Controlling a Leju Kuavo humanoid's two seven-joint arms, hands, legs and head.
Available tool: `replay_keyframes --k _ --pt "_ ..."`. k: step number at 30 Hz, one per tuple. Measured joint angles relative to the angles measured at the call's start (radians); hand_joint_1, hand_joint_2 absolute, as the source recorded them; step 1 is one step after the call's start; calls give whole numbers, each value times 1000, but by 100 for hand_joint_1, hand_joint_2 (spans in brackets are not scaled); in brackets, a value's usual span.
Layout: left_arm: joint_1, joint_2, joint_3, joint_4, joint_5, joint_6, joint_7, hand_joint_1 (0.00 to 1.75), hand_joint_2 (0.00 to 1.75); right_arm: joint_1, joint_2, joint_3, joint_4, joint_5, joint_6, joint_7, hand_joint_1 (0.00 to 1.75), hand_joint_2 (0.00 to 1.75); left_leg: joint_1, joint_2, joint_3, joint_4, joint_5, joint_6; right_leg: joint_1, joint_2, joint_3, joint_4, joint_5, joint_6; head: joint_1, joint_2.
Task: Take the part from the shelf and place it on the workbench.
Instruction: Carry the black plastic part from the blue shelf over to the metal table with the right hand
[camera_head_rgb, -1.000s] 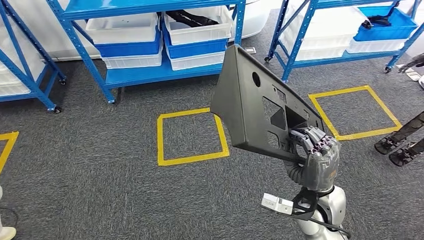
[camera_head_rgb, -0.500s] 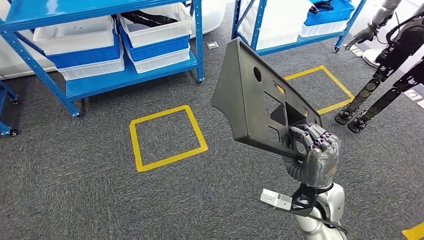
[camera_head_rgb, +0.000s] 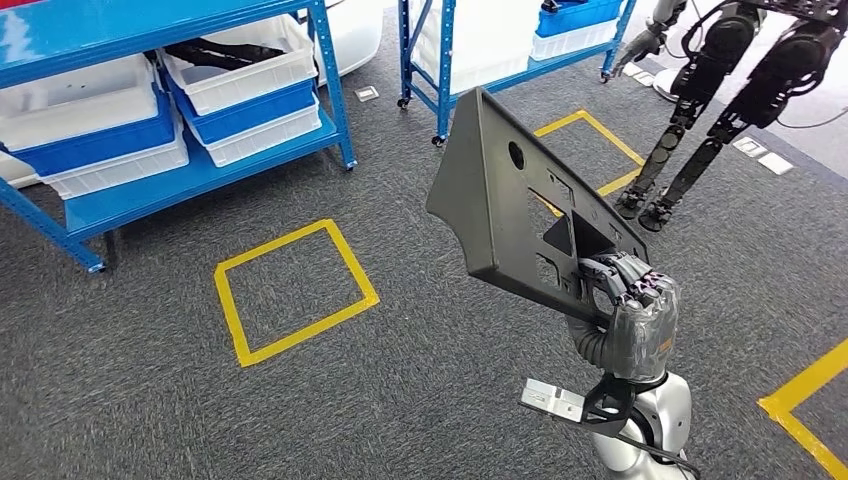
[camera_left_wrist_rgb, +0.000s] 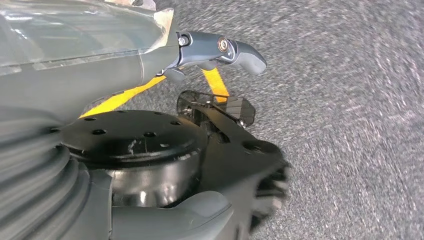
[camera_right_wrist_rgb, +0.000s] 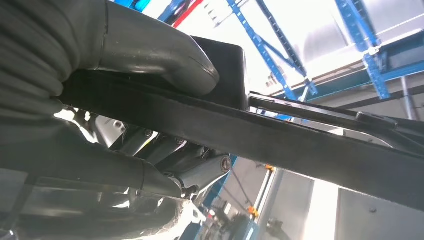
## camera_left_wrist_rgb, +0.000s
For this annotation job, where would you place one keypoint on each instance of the black left robot leg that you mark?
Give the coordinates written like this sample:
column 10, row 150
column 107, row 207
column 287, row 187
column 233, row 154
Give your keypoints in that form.
column 132, row 139

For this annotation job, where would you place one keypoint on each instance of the yellow floor tape square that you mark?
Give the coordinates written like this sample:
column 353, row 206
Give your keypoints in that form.
column 116, row 99

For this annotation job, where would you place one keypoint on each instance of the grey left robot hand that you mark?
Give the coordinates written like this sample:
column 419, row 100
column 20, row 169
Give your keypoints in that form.
column 82, row 66

